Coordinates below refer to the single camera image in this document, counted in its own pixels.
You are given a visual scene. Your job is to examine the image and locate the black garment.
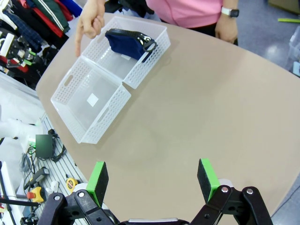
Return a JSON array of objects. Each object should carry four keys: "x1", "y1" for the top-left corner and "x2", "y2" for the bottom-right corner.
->
[{"x1": 105, "y1": 0, "x2": 156, "y2": 18}]

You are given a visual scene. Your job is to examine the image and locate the person in pink shirt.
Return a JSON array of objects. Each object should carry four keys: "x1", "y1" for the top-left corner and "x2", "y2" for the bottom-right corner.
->
[{"x1": 145, "y1": 0, "x2": 239, "y2": 45}]

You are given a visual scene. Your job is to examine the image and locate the person's left forearm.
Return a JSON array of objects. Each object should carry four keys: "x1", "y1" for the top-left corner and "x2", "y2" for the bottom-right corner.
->
[{"x1": 222, "y1": 0, "x2": 240, "y2": 10}]

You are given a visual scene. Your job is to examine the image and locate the yellow emergency stop button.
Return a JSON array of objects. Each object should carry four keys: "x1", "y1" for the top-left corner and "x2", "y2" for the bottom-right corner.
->
[{"x1": 26, "y1": 187, "x2": 46, "y2": 203}]

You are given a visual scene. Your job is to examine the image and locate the translucent white perforated basket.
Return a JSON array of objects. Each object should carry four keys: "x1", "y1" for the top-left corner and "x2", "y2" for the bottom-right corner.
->
[
  {"x1": 81, "y1": 15, "x2": 171, "y2": 90},
  {"x1": 50, "y1": 56, "x2": 132, "y2": 144}
]

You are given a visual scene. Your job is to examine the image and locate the clear plastic storage box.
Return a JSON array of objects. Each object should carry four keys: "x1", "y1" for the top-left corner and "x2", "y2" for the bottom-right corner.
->
[{"x1": 287, "y1": 31, "x2": 300, "y2": 77}]

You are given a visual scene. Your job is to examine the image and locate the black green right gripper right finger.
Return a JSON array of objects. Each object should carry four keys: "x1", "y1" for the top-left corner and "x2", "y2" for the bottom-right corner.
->
[{"x1": 191, "y1": 158, "x2": 274, "y2": 225}]

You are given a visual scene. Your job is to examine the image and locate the person's right hand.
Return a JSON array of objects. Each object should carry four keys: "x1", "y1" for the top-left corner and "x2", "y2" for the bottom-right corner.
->
[{"x1": 75, "y1": 0, "x2": 106, "y2": 58}]

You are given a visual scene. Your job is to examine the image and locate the red garment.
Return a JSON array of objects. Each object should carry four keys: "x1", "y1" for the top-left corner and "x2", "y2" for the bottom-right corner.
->
[{"x1": 18, "y1": 0, "x2": 64, "y2": 38}]

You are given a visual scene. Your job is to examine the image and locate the black coiled cable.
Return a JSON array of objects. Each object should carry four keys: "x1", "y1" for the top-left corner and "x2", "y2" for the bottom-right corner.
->
[{"x1": 20, "y1": 132, "x2": 67, "y2": 174}]

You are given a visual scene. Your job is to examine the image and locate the yellow tape measure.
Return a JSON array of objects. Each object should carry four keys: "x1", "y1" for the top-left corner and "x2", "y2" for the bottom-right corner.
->
[{"x1": 66, "y1": 177, "x2": 78, "y2": 194}]

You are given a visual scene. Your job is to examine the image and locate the blue plaid garment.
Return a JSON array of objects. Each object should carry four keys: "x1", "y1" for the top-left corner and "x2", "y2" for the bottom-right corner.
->
[{"x1": 4, "y1": 10, "x2": 45, "y2": 52}]

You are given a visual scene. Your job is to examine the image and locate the white wrist watch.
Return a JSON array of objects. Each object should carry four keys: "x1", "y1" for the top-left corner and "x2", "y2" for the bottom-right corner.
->
[{"x1": 221, "y1": 7, "x2": 240, "y2": 18}]

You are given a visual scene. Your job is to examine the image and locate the white aluminium rail base plate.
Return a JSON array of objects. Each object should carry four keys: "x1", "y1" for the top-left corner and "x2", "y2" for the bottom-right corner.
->
[{"x1": 14, "y1": 114, "x2": 88, "y2": 225}]

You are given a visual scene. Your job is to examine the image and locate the green jacket white stripes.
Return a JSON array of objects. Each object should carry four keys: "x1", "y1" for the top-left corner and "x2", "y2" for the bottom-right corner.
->
[{"x1": 31, "y1": 0, "x2": 71, "y2": 33}]

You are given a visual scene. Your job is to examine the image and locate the green stick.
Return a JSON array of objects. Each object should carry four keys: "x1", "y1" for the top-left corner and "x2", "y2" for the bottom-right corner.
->
[{"x1": 277, "y1": 17, "x2": 300, "y2": 24}]

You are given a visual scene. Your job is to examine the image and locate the navy blue zipper pouch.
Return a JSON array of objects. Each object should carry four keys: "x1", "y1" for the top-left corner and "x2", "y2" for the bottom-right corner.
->
[{"x1": 105, "y1": 28, "x2": 157, "y2": 64}]

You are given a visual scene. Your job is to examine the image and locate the person's left hand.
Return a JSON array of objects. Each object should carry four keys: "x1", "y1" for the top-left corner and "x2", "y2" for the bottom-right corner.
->
[{"x1": 214, "y1": 14, "x2": 239, "y2": 45}]

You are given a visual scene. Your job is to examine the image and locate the cardboard box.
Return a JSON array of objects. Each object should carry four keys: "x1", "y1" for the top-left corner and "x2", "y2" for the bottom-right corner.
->
[{"x1": 268, "y1": 0, "x2": 300, "y2": 9}]

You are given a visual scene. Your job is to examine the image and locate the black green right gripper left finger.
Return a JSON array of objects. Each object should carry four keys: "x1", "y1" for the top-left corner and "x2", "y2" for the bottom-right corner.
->
[{"x1": 37, "y1": 161, "x2": 120, "y2": 225}]

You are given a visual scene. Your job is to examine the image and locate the black handheld enabling device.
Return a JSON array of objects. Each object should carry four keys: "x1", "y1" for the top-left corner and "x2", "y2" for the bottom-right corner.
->
[{"x1": 23, "y1": 166, "x2": 50, "y2": 190}]

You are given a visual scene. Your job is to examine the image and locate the small white plastic object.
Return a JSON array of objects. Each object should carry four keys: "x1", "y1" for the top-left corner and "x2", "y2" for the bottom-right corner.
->
[{"x1": 45, "y1": 180, "x2": 60, "y2": 194}]

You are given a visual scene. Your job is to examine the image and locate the black rod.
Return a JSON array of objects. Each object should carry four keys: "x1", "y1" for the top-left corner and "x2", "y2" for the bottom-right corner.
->
[{"x1": 0, "y1": 196, "x2": 41, "y2": 207}]

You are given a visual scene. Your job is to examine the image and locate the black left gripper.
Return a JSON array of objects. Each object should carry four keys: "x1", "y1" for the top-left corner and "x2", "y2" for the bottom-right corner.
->
[{"x1": 6, "y1": 37, "x2": 37, "y2": 69}]

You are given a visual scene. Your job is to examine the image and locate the dark green square box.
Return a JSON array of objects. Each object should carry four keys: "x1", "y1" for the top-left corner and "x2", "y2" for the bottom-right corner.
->
[{"x1": 35, "y1": 134, "x2": 53, "y2": 158}]

